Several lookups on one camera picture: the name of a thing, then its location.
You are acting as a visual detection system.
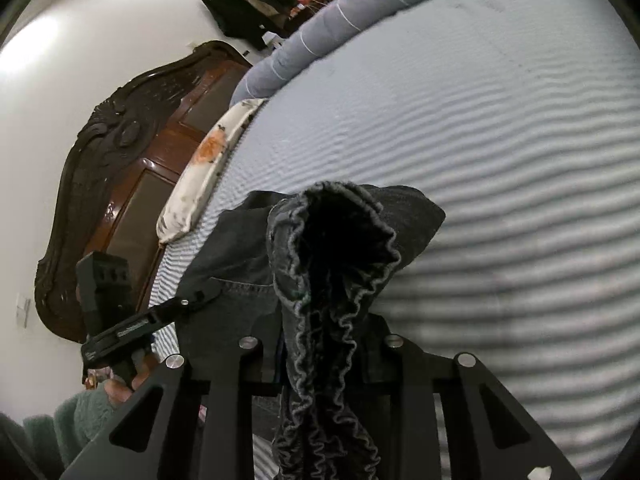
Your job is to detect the black hanging clothing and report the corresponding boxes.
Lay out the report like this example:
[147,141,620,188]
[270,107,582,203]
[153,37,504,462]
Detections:
[200,0,301,51]

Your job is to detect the striped bed sheet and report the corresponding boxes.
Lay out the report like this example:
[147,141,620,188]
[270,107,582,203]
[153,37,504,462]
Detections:
[147,0,640,480]

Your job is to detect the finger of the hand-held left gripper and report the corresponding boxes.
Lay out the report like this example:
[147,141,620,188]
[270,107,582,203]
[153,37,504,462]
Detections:
[146,280,226,323]

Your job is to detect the floral white pillow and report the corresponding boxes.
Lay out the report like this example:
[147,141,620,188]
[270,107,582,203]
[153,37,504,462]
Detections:
[156,98,268,247]

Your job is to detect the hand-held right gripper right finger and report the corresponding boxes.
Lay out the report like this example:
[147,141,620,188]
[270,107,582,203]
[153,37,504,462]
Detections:
[367,312,583,480]

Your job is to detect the blue-grey rolled blanket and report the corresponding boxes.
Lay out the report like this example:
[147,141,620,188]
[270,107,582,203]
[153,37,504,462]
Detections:
[230,0,546,101]

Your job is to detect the person's left hand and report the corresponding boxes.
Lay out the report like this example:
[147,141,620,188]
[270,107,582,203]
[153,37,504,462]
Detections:
[82,347,157,407]

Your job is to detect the dark grey pants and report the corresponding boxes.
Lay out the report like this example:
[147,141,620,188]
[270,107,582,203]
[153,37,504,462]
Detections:
[177,180,447,480]

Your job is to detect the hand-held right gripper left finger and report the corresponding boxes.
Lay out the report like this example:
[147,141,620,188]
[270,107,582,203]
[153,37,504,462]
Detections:
[60,310,287,480]

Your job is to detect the carved wooden headboard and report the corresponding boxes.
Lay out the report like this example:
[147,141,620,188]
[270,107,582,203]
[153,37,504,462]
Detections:
[35,40,253,343]

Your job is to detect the person's green-sleeved left forearm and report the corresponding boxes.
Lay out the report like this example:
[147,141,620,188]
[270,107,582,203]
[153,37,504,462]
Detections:
[22,389,122,480]

